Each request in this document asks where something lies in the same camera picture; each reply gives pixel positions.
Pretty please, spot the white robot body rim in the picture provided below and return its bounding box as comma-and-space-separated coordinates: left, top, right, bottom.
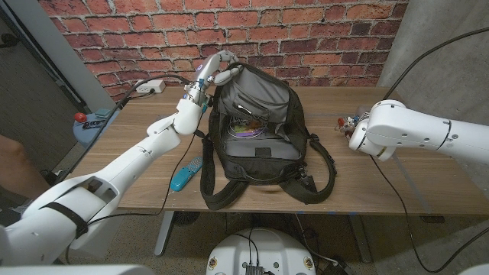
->
0, 265, 154, 275

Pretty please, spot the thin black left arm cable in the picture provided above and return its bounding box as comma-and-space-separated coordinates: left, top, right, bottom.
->
64, 108, 206, 264

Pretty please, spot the white power strip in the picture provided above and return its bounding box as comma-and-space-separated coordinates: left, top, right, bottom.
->
135, 79, 167, 95

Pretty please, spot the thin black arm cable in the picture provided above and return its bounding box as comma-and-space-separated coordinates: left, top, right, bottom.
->
64, 108, 206, 264
369, 154, 489, 274

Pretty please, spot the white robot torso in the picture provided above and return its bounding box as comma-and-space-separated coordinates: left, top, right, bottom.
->
205, 228, 317, 275

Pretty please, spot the black floor fan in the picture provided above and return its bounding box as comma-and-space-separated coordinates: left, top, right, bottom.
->
173, 211, 202, 227

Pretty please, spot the printed brick backdrop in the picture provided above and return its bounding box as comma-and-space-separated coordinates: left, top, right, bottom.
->
37, 0, 410, 103

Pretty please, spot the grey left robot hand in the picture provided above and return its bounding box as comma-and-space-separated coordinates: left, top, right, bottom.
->
183, 50, 245, 106

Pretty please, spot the person's bare leg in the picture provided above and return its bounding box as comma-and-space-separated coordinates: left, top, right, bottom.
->
0, 133, 50, 199

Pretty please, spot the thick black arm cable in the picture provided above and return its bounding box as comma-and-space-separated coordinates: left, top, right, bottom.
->
381, 26, 489, 102
57, 74, 192, 184

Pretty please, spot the grey table leg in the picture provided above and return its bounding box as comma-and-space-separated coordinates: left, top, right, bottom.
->
347, 213, 374, 264
154, 211, 176, 257

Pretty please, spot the black backpack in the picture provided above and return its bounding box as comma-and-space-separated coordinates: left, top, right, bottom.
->
199, 62, 338, 211

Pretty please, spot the blue round stool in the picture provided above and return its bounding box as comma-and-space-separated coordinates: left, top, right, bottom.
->
72, 110, 121, 150

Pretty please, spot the black handheld device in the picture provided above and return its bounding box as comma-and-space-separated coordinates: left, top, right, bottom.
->
82, 119, 108, 130

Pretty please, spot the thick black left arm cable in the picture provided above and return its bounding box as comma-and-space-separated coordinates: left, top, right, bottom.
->
57, 74, 192, 184

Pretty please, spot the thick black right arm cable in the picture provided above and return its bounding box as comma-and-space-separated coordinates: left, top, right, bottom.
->
381, 26, 489, 102

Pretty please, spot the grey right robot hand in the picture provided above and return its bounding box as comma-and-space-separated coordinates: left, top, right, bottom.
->
335, 114, 370, 141

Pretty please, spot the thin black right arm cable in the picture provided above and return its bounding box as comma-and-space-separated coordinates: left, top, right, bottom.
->
369, 154, 489, 274

